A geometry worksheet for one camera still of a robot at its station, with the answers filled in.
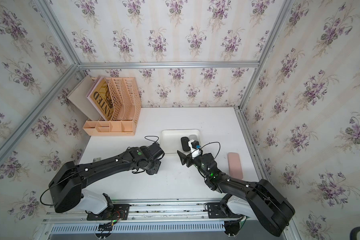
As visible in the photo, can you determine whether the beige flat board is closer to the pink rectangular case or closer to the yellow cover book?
the yellow cover book

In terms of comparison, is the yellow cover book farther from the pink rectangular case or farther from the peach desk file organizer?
the pink rectangular case

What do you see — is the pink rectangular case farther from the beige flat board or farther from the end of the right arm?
the beige flat board

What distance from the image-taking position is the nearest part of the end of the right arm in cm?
63

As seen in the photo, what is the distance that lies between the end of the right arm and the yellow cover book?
63 centimetres

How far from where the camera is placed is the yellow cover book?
903mm

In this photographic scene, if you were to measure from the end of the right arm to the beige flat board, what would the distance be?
2.19 feet

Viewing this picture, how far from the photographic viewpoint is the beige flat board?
885 mm
